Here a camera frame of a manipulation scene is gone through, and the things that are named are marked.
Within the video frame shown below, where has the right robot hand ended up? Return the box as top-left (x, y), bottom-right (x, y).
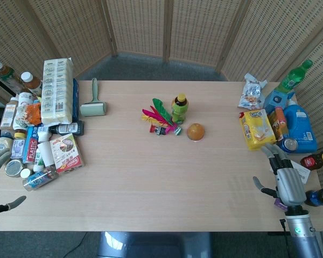
top-left (252, 144), bottom-right (307, 212)

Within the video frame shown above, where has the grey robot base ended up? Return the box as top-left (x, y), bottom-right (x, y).
top-left (96, 231), bottom-right (213, 258)

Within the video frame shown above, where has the white paper card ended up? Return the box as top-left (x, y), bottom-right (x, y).
top-left (291, 160), bottom-right (311, 184)

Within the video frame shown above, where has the metal tin can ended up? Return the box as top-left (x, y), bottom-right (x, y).
top-left (4, 159), bottom-right (24, 178)

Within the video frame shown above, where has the beige powder jar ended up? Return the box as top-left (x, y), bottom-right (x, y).
top-left (0, 130), bottom-right (13, 152)

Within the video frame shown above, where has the purple label jar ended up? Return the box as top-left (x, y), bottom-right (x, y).
top-left (10, 132), bottom-right (27, 160)

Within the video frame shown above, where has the brown bottle red label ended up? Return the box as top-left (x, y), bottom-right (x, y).
top-left (300, 150), bottom-right (323, 171)

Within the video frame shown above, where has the dark cola bottle blue label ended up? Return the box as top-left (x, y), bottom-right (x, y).
top-left (304, 188), bottom-right (323, 207)

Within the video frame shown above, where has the blue drink can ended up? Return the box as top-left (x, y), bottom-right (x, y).
top-left (280, 137), bottom-right (299, 154)

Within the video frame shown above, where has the blue plastic wrap box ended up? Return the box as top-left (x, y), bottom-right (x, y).
top-left (22, 126), bottom-right (40, 164)

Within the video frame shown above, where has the small green white bottle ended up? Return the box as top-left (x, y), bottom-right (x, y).
top-left (32, 150), bottom-right (46, 173)

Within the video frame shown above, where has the clear bottle blue label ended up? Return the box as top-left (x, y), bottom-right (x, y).
top-left (22, 164), bottom-right (59, 191)

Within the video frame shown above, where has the brown bottle barcode label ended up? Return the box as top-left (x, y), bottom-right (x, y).
top-left (0, 97), bottom-right (19, 131)

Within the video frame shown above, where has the blue detergent bottle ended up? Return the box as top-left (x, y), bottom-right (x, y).
top-left (283, 98), bottom-right (318, 154)

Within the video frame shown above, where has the orange snack bag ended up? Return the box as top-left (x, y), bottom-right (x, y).
top-left (17, 102), bottom-right (43, 127)

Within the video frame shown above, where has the orange snack box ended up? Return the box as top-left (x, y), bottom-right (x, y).
top-left (266, 106), bottom-right (289, 141)

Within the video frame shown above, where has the yellow snack bag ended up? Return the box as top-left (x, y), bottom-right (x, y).
top-left (238, 109), bottom-right (277, 151)

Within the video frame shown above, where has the white round container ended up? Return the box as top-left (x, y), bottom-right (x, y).
top-left (12, 92), bottom-right (35, 130)

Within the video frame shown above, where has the red white food box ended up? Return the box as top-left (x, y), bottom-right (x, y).
top-left (49, 133), bottom-right (86, 175)

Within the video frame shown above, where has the black bottle white label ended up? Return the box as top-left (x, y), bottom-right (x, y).
top-left (50, 120), bottom-right (85, 137)

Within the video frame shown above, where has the blue carton box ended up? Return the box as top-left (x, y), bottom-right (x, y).
top-left (263, 90), bottom-right (296, 115)

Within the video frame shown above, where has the tea bottle white cap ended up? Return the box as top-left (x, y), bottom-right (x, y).
top-left (0, 60), bottom-right (25, 95)

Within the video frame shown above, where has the amber bottle white cap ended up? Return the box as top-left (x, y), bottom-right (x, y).
top-left (20, 71), bottom-right (43, 97)

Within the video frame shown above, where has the white tissue pack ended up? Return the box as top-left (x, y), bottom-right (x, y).
top-left (40, 57), bottom-right (74, 125)

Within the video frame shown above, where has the silver nut snack bag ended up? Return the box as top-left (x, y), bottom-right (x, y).
top-left (237, 73), bottom-right (268, 110)

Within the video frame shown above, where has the blue flat box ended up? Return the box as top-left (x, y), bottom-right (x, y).
top-left (72, 78), bottom-right (80, 122)

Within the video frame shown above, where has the green soda bottle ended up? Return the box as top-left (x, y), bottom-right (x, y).
top-left (277, 59), bottom-right (314, 94)

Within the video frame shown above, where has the orange ball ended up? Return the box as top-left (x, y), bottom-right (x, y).
top-left (187, 123), bottom-right (205, 142)

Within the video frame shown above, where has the green lint roller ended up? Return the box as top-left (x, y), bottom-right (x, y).
top-left (80, 77), bottom-right (107, 117)

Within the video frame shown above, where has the green tea bottle yellow cap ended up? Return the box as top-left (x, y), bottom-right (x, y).
top-left (171, 93), bottom-right (188, 125)

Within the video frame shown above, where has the colourful feather shuttlecock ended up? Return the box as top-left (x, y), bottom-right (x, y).
top-left (141, 98), bottom-right (184, 137)

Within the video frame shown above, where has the wicker folding screen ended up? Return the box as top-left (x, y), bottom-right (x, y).
top-left (0, 0), bottom-right (323, 199)

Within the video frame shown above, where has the black cable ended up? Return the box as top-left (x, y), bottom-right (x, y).
top-left (279, 218), bottom-right (293, 258)

